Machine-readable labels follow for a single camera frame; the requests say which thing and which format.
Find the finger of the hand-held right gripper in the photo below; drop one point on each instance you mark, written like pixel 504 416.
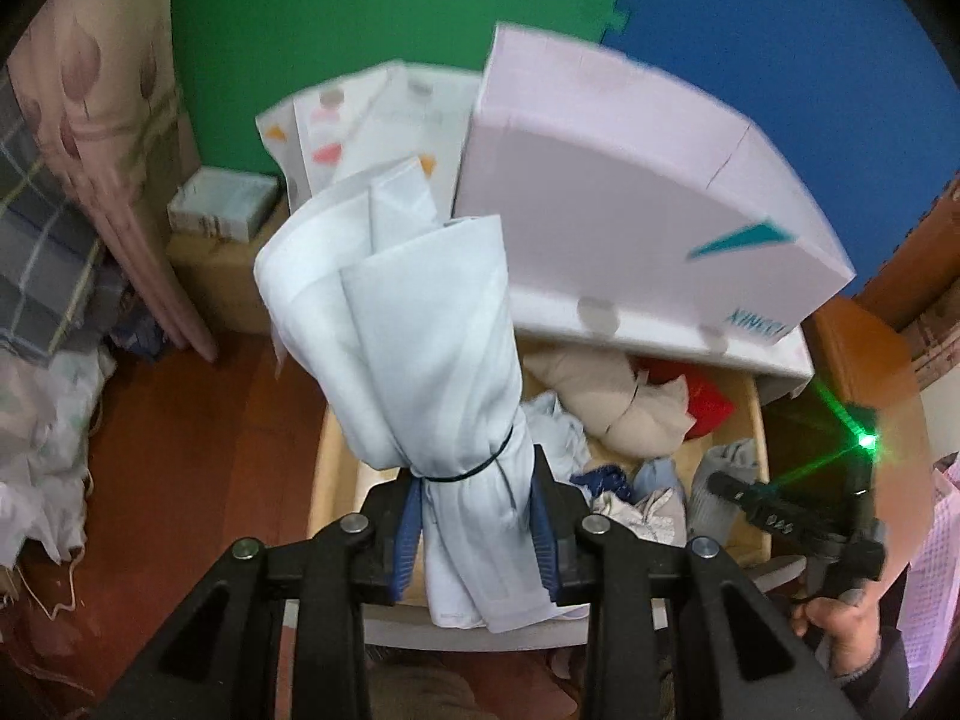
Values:
pixel 754 504

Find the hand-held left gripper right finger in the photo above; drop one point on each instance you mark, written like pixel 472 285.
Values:
pixel 541 540

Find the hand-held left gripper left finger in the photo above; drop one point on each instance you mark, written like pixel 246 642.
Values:
pixel 405 532

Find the grey ribbed cloth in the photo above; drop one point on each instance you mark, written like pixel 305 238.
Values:
pixel 731 457

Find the navy speckled sock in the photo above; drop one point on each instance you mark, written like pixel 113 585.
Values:
pixel 604 478

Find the wooden drawer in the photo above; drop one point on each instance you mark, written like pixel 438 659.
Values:
pixel 337 465

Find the red cloth item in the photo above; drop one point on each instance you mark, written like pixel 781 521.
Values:
pixel 705 397

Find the white striped underwear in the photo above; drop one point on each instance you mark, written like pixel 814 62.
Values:
pixel 420 315

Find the white cardboard box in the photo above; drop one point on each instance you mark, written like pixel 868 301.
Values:
pixel 615 202

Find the person's right forearm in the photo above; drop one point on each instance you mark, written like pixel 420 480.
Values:
pixel 881 682

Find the person's right hand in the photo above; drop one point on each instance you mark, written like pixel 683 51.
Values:
pixel 840 630

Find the pink printed sheet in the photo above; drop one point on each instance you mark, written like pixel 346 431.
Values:
pixel 941 577

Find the pale crumpled cloth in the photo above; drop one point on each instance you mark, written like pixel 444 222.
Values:
pixel 559 427

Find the beige cloth bundle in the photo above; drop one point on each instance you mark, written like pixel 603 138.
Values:
pixel 600 390

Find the brown wooden furniture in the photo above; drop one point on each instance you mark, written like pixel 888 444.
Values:
pixel 840 345

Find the brown cardboard box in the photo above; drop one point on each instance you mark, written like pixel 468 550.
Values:
pixel 217 277

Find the blue packet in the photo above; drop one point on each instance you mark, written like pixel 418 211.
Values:
pixel 139 334

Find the white plastic bags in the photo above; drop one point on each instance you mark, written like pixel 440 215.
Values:
pixel 37 450

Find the small white carton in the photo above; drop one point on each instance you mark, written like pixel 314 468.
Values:
pixel 221 202

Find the grey plaid blanket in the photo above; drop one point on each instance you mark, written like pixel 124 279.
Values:
pixel 37 255

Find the blue foam mat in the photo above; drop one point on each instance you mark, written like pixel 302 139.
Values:
pixel 787 30

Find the pink patterned curtain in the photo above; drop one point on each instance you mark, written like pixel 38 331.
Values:
pixel 112 127

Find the green foam mat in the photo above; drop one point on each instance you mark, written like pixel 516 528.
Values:
pixel 337 0

